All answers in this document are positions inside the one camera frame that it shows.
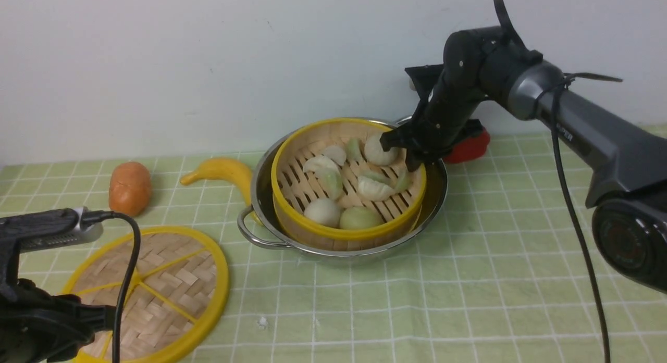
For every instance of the white bun near gripper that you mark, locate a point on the white bun near gripper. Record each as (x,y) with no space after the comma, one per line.
(375,154)

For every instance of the yellow rimmed woven steamer lid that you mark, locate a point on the yellow rimmed woven steamer lid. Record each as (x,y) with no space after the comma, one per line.
(177,293)

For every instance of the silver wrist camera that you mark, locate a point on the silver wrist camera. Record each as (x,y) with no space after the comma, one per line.
(57,228)

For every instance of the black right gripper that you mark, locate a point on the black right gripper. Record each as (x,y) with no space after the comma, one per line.
(439,122)

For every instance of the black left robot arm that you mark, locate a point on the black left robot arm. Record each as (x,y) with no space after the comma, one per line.
(36,325)

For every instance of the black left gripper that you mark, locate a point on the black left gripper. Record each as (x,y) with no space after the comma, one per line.
(10,257)

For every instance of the green checkered tablecloth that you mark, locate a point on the green checkered tablecloth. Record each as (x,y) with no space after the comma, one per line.
(497,277)

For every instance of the round white bun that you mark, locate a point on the round white bun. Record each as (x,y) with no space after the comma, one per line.
(323,211)

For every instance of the stainless steel pot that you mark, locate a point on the stainless steel pot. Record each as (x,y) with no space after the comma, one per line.
(259,225)

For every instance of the yellow banana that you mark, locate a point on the yellow banana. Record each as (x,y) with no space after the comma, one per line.
(227,169)

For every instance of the brown potato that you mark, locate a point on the brown potato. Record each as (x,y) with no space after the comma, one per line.
(130,188)

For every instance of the yellow rimmed bamboo steamer basket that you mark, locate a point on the yellow rimmed bamboo steamer basket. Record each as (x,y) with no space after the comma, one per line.
(324,160)

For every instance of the red bell pepper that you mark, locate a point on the red bell pepper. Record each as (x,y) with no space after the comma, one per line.
(469,149)

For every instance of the round green bun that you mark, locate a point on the round green bun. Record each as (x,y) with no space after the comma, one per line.
(359,218)

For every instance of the white folded dumpling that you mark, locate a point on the white folded dumpling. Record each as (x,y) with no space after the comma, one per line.
(373,190)

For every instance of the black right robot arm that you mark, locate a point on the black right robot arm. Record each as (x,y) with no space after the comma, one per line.
(627,187)

